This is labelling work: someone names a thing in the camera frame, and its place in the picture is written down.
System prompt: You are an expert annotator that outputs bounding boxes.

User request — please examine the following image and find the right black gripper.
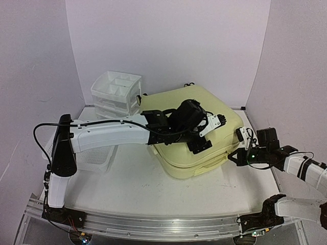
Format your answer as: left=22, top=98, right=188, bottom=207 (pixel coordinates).
left=228, top=148, right=269, bottom=167

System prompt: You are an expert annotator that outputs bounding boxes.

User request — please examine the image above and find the pale yellow hard suitcase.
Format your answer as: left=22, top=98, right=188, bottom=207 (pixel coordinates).
left=136, top=85, right=244, bottom=179

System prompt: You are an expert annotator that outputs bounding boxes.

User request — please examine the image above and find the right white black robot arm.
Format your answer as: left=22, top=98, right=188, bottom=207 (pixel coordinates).
left=228, top=127, right=326, bottom=236

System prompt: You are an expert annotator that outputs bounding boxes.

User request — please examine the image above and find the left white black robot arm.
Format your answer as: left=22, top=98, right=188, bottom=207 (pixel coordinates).
left=43, top=100, right=226, bottom=224

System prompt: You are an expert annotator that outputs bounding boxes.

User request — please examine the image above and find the white plastic drawer organizer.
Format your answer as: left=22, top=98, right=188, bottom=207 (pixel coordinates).
left=91, top=71, right=142, bottom=119

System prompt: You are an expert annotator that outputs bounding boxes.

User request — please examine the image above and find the white perforated plastic basket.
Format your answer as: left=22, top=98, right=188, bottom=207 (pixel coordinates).
left=42, top=139, right=115, bottom=174

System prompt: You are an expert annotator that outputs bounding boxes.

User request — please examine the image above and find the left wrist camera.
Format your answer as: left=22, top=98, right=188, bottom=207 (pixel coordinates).
left=197, top=114, right=227, bottom=137

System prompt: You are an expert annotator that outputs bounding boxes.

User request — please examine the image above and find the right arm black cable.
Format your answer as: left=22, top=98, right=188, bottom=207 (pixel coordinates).
left=245, top=127, right=315, bottom=170

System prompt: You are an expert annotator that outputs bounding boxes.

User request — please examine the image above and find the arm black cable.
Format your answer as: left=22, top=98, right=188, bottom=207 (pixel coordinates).
left=245, top=127, right=315, bottom=170
left=33, top=119, right=149, bottom=232

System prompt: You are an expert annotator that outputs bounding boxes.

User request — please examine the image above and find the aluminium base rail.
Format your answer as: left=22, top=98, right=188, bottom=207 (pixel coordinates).
left=22, top=193, right=301, bottom=239

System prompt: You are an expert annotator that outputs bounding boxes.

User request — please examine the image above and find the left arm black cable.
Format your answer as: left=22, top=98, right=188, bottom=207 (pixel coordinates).
left=33, top=119, right=149, bottom=232

